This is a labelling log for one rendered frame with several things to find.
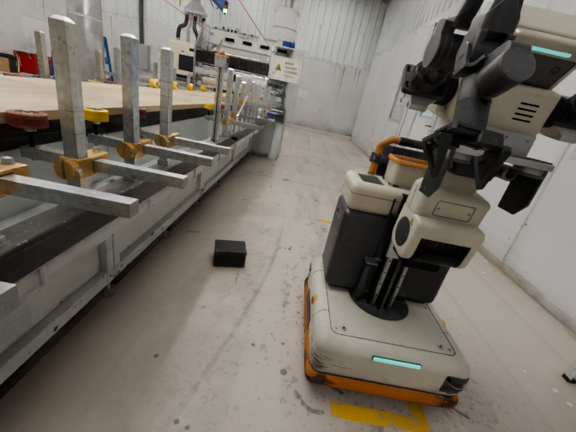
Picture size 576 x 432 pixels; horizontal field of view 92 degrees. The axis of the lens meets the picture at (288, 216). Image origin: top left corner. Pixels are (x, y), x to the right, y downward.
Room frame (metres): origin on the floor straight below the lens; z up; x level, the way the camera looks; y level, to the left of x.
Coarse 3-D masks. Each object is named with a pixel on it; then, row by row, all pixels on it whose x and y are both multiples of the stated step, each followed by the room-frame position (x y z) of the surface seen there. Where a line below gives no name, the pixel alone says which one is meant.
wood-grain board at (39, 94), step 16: (0, 80) 1.21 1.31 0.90; (16, 80) 1.32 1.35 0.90; (32, 80) 1.44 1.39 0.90; (48, 80) 1.59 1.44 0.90; (0, 96) 0.87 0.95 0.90; (16, 96) 0.93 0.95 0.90; (32, 96) 0.99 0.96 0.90; (48, 96) 1.06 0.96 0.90; (96, 96) 1.34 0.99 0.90; (112, 96) 1.47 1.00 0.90; (144, 96) 1.81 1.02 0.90; (176, 96) 2.33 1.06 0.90; (192, 96) 2.74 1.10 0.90; (208, 96) 3.31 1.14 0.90; (0, 112) 0.68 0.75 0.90; (48, 112) 0.82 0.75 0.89; (112, 112) 1.12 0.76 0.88
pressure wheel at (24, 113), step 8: (8, 112) 0.67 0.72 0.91; (16, 112) 0.68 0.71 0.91; (24, 112) 0.70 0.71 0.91; (32, 112) 0.72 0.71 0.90; (40, 112) 0.73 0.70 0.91; (8, 120) 0.67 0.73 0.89; (16, 120) 0.67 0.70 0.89; (24, 120) 0.67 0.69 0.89; (32, 120) 0.68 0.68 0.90; (40, 120) 0.70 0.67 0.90; (24, 128) 0.67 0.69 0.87; (32, 128) 0.68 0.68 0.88; (40, 128) 0.70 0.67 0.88; (32, 136) 0.70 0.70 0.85; (32, 144) 0.70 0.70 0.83
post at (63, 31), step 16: (48, 16) 0.65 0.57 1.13; (64, 16) 0.67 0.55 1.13; (64, 32) 0.65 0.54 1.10; (64, 48) 0.65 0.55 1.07; (64, 64) 0.65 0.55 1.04; (64, 80) 0.65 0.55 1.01; (80, 80) 0.69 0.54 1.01; (64, 96) 0.65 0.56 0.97; (80, 96) 0.68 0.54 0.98; (64, 112) 0.65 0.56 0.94; (80, 112) 0.68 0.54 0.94; (64, 128) 0.65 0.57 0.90; (80, 128) 0.67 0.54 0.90; (64, 144) 0.65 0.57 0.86; (80, 144) 0.67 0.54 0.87
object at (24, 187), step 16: (16, 176) 0.47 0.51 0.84; (0, 192) 0.45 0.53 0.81; (16, 192) 0.45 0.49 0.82; (32, 192) 0.45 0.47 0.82; (48, 192) 0.45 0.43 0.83; (64, 192) 0.45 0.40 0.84; (80, 192) 0.46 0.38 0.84; (96, 192) 0.47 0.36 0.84; (80, 208) 0.45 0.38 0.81; (96, 208) 0.45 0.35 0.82; (112, 208) 0.45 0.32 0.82; (128, 208) 0.45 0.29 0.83
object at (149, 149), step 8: (88, 136) 0.94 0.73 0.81; (96, 136) 0.94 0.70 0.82; (104, 136) 0.95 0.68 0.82; (112, 136) 0.97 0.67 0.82; (96, 144) 0.95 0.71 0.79; (104, 144) 0.94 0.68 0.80; (112, 144) 0.94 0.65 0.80; (144, 152) 0.95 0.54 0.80; (152, 152) 0.95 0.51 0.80; (160, 152) 0.95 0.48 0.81; (168, 152) 0.95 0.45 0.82; (176, 152) 0.95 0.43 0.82; (184, 152) 0.97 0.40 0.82; (184, 160) 0.95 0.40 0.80; (192, 160) 0.95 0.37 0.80; (200, 160) 0.95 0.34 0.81; (208, 160) 0.95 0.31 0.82
